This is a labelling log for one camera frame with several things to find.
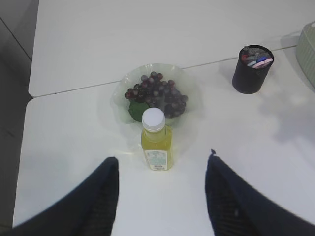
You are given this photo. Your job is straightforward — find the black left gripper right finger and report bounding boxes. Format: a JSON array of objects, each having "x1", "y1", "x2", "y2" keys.
[{"x1": 205, "y1": 150, "x2": 315, "y2": 236}]

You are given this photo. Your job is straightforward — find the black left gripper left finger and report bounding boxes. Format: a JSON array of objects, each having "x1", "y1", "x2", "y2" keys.
[{"x1": 9, "y1": 157, "x2": 119, "y2": 236}]

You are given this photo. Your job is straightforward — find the yellow tea bottle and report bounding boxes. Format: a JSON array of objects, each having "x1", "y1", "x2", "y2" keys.
[{"x1": 141, "y1": 108, "x2": 173, "y2": 171}]

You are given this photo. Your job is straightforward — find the purple grape bunch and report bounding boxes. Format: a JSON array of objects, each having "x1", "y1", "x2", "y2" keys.
[{"x1": 125, "y1": 71, "x2": 188, "y2": 122}]

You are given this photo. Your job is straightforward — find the pink purple scissors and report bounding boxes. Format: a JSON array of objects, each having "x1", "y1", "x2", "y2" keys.
[{"x1": 247, "y1": 58, "x2": 273, "y2": 69}]

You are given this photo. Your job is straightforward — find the blue scissors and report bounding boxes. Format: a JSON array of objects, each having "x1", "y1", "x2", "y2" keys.
[{"x1": 256, "y1": 57, "x2": 268, "y2": 63}]

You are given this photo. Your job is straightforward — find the green wavy plastic plate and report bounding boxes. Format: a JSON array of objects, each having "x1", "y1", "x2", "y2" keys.
[{"x1": 112, "y1": 63, "x2": 203, "y2": 127}]

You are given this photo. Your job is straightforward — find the black mesh pen holder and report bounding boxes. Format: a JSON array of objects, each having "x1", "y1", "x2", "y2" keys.
[{"x1": 232, "y1": 45, "x2": 274, "y2": 94}]

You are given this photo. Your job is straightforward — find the green woven plastic basket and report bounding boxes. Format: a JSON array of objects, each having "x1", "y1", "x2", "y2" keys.
[{"x1": 296, "y1": 21, "x2": 315, "y2": 91}]

